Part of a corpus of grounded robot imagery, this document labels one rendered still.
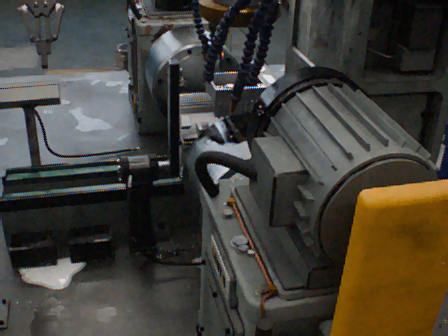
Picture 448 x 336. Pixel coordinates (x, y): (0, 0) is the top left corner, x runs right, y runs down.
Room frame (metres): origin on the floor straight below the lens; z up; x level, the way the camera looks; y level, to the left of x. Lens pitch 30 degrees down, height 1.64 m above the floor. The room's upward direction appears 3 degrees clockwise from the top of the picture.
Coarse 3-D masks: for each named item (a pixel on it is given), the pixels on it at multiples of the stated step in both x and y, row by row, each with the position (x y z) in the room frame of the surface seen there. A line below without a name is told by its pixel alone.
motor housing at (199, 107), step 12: (180, 96) 1.22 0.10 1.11; (192, 96) 1.21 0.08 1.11; (204, 96) 1.21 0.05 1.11; (180, 108) 1.16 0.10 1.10; (192, 108) 1.17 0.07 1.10; (204, 108) 1.18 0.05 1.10; (192, 120) 1.16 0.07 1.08; (204, 120) 1.16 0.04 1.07; (216, 120) 1.17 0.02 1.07; (180, 132) 1.14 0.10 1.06; (192, 132) 1.14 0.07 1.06; (180, 156) 1.22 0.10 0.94
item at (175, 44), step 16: (176, 32) 1.54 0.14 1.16; (192, 32) 1.53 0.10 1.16; (208, 32) 1.57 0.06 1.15; (160, 48) 1.49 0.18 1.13; (176, 48) 1.43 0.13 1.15; (192, 48) 1.42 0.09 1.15; (224, 48) 1.46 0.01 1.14; (160, 64) 1.41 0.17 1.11; (192, 64) 1.42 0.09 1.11; (224, 64) 1.44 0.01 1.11; (160, 80) 1.39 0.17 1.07; (192, 80) 1.42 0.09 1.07; (160, 96) 1.40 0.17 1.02; (160, 112) 1.40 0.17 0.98
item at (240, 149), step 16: (208, 128) 0.99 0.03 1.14; (224, 128) 0.97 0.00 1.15; (240, 128) 0.95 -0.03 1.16; (192, 144) 0.99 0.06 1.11; (208, 144) 0.94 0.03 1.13; (224, 144) 0.92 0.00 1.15; (240, 144) 0.90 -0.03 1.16; (192, 160) 0.95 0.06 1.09; (192, 176) 0.91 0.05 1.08; (224, 176) 0.84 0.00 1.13; (240, 176) 0.83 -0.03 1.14; (192, 192) 0.89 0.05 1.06; (192, 208) 0.88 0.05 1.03
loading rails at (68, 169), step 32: (96, 160) 1.21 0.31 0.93; (160, 160) 1.25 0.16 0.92; (0, 192) 1.05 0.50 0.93; (32, 192) 1.07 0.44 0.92; (64, 192) 1.07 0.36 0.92; (96, 192) 1.08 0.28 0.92; (160, 192) 1.12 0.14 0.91; (32, 224) 1.04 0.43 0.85; (64, 224) 1.06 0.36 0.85; (96, 224) 1.07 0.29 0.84; (128, 224) 1.09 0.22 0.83; (160, 224) 1.10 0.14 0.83; (192, 224) 1.14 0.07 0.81
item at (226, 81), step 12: (216, 84) 1.27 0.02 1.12; (228, 84) 1.23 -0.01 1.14; (264, 84) 1.22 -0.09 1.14; (216, 96) 1.17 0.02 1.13; (228, 96) 1.18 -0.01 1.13; (252, 96) 1.19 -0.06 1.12; (216, 108) 1.17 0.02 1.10; (228, 108) 1.18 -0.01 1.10; (240, 108) 1.18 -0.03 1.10; (252, 108) 1.19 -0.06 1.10
